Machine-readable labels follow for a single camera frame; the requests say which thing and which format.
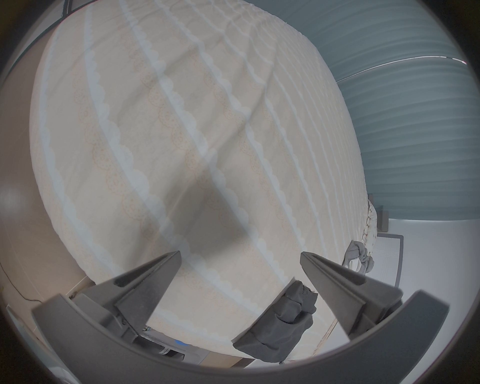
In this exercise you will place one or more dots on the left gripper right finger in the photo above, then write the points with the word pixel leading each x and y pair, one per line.
pixel 348 296

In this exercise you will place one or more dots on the black T-shirt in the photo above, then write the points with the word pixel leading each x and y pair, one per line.
pixel 277 330

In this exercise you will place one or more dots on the grey bedside table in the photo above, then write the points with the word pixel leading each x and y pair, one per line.
pixel 381 213

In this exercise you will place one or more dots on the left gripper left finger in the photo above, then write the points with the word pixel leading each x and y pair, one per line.
pixel 150 292

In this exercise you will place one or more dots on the bed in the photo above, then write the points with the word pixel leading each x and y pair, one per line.
pixel 168 131

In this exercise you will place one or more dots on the white printed pillow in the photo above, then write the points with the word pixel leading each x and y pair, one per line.
pixel 372 225

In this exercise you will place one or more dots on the pile of clothes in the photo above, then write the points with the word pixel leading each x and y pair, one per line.
pixel 354 253

